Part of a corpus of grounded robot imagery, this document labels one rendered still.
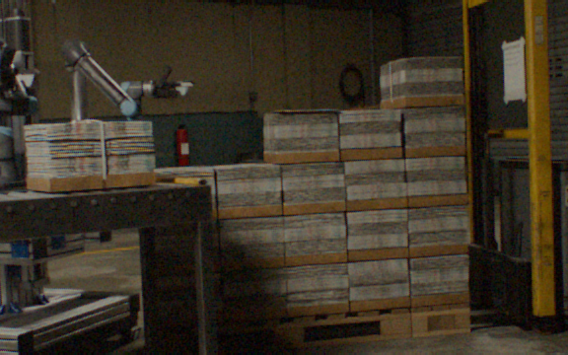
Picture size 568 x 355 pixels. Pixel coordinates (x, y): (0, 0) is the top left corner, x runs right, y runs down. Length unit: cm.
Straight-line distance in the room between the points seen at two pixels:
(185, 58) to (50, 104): 194
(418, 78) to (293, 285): 110
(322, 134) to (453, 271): 89
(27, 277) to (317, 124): 145
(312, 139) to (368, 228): 48
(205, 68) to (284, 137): 750
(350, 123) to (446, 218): 63
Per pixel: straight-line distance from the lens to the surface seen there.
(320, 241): 361
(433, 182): 375
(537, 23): 377
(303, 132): 357
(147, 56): 1068
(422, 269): 377
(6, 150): 345
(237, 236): 354
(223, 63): 1115
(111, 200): 259
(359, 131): 364
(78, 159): 276
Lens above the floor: 96
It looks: 3 degrees down
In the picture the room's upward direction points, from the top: 2 degrees counter-clockwise
